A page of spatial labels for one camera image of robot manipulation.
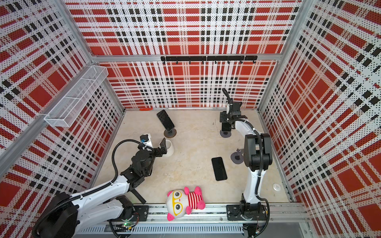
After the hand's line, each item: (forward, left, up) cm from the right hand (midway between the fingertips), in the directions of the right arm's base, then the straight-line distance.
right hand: (228, 114), depth 100 cm
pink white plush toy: (-53, +30, -4) cm, 61 cm away
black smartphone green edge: (-1, +44, -5) cm, 44 cm away
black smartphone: (-33, +8, -13) cm, 36 cm away
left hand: (-23, +42, +6) cm, 48 cm away
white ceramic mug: (-25, +38, -3) cm, 45 cm away
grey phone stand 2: (-7, +1, -14) cm, 16 cm away
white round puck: (-44, -24, -13) cm, 52 cm away
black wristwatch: (-51, +51, -12) cm, 73 cm away
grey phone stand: (-27, -4, -10) cm, 29 cm away
